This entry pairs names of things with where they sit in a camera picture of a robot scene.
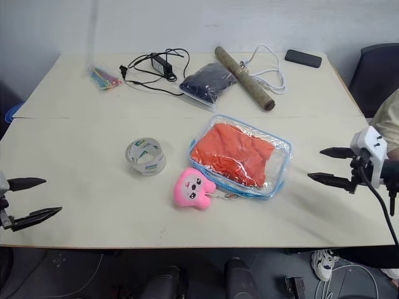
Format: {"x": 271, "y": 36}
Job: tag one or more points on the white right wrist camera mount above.
{"x": 372, "y": 144}

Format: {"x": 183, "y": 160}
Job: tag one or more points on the navy cloth in clear bag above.
{"x": 207, "y": 81}

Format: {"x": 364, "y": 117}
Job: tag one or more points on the orange-red cloth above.
{"x": 237, "y": 154}

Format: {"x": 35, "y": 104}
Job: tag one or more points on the pink plush toy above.
{"x": 191, "y": 190}

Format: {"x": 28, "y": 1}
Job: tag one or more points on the dark rounded shape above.
{"x": 240, "y": 278}
{"x": 163, "y": 281}

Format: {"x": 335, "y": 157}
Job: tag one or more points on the white sneaker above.
{"x": 324, "y": 264}

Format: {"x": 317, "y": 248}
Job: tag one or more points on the black chair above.
{"x": 374, "y": 78}

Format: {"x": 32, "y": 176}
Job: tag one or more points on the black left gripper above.
{"x": 4, "y": 218}

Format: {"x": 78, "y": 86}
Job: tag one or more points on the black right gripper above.
{"x": 361, "y": 168}

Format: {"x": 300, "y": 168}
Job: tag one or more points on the person in beige clothing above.
{"x": 388, "y": 120}

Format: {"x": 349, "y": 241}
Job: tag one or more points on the rolled brown-green mat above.
{"x": 243, "y": 76}

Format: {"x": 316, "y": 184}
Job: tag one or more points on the black smartphone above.
{"x": 303, "y": 58}

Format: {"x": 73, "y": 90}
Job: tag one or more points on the clear pouch with orange cloth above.
{"x": 282, "y": 162}

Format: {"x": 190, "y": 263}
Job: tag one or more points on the clear packing tape roll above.
{"x": 145, "y": 156}

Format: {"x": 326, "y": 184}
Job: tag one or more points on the bag of colourful ties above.
{"x": 104, "y": 78}

